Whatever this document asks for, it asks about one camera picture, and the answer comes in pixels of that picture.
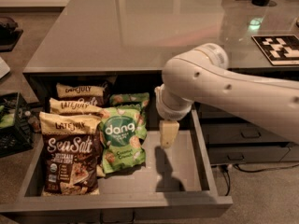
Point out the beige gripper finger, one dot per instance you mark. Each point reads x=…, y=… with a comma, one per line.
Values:
x=168, y=132

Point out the green dang chip bag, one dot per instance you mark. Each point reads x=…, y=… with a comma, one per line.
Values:
x=122, y=132
x=138, y=101

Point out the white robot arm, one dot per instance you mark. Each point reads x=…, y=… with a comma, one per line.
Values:
x=201, y=75

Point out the open grey top drawer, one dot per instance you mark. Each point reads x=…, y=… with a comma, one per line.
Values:
x=174, y=183

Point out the rear Late July tortilla bag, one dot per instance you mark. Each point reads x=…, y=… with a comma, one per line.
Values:
x=93, y=95

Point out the late july tortilla bag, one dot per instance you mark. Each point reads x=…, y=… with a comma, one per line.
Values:
x=93, y=95
x=72, y=108
x=71, y=152

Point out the middle Late July tortilla bag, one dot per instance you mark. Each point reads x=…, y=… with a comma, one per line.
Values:
x=72, y=108

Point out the front Late July tortilla bag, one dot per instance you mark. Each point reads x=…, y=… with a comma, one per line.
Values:
x=71, y=152

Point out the grey counter cabinet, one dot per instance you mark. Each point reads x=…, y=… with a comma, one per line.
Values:
x=134, y=38

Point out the closed grey side drawers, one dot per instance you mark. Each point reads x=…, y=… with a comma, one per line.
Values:
x=233, y=140

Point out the black white fiducial marker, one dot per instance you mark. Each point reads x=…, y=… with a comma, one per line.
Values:
x=279, y=49

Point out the black plastic crate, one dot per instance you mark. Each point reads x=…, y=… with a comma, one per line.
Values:
x=15, y=132

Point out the dark object on mat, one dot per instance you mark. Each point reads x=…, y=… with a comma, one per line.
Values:
x=9, y=34

